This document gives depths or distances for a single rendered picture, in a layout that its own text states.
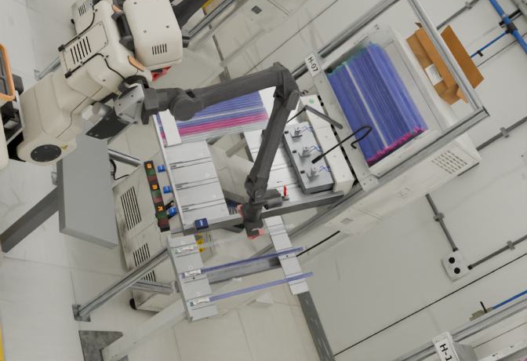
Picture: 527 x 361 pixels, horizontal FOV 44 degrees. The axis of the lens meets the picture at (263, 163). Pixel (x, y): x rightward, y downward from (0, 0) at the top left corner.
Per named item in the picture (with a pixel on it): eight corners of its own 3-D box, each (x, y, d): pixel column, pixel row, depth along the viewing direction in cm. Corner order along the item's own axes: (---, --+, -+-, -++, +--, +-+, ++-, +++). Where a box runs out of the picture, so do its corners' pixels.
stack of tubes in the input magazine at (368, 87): (367, 163, 277) (420, 128, 266) (325, 74, 303) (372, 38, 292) (381, 170, 286) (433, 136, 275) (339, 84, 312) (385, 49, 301)
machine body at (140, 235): (127, 314, 321) (217, 253, 296) (102, 195, 357) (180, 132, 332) (215, 324, 370) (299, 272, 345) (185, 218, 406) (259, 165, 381)
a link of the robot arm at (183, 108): (285, 54, 225) (299, 64, 217) (289, 90, 232) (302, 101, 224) (161, 90, 212) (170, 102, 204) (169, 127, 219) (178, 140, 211)
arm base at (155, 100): (136, 78, 205) (146, 109, 199) (161, 76, 208) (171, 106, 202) (134, 96, 211) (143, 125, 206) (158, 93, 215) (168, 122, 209)
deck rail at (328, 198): (183, 236, 273) (183, 229, 268) (182, 232, 274) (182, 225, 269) (341, 201, 290) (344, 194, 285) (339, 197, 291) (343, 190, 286)
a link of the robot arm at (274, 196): (245, 179, 241) (254, 190, 234) (274, 172, 245) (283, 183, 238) (246, 206, 247) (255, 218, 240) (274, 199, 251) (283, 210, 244)
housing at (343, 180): (331, 200, 291) (337, 183, 280) (295, 115, 316) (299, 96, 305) (347, 196, 293) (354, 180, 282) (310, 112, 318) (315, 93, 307)
